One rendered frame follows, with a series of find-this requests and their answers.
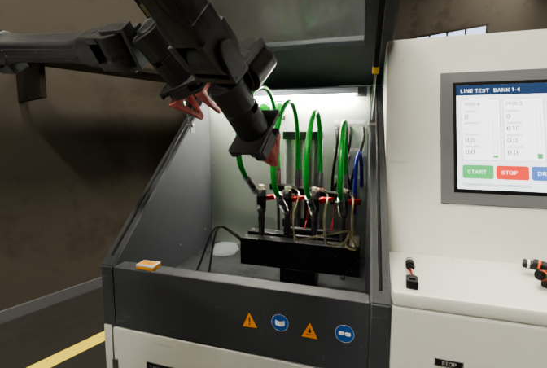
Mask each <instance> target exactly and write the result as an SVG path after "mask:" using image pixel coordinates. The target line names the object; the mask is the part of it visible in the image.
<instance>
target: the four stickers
mask: <svg viewBox="0 0 547 368"><path fill-rule="evenodd" d="M241 323H242V327H246V328H252V329H258V313H257V312H252V311H245V310H241ZM271 330H272V331H281V332H286V333H289V315H284V314H278V313H271ZM300 337H302V338H306V339H311V340H318V341H319V322H310V321H305V320H301V319H300ZM354 338H355V326H349V325H344V324H340V323H335V339H334V341H338V342H342V343H346V344H352V345H354Z"/></svg>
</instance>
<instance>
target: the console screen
mask: <svg viewBox="0 0 547 368"><path fill-rule="evenodd" d="M440 201H441V203H442V204H467V205H481V206H496V207H511V208H539V209H547V68H535V69H517V70H499V71H482V72H446V73H441V74H440Z"/></svg>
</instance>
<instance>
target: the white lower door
mask: <svg viewBox="0 0 547 368"><path fill-rule="evenodd" d="M113 333H114V348H115V358H112V365H113V368H322V367H318V366H311V365H306V364H302V363H298V362H293V361H286V360H282V359H277V358H274V357H267V356H262V355H258V354H254V353H246V352H242V351H238V350H233V349H229V348H222V347H218V346H214V345H210V344H202V343H198V342H194V341H189V340H182V339H178V338H174V337H170V336H166V335H158V334H154V333H150V332H145V331H138V330H134V329H129V328H125V327H122V326H117V325H116V326H114V327H113Z"/></svg>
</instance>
